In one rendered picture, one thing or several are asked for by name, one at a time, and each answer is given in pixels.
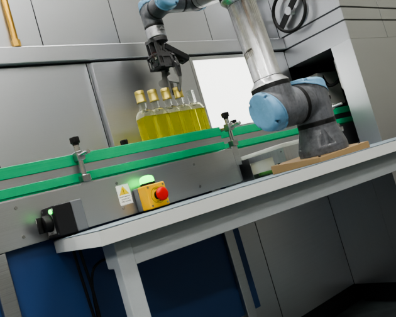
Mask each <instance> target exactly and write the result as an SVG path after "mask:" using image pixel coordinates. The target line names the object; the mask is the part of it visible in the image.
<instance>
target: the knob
mask: <svg viewBox="0 0 396 317"><path fill-rule="evenodd" d="M35 221H36V225H37V228H38V232H39V234H40V235H41V234H44V233H48V232H53V231H54V222H53V219H52V217H51V216H50V215H49V214H47V215H45V216H43V217H41V218H36V219H35Z"/></svg>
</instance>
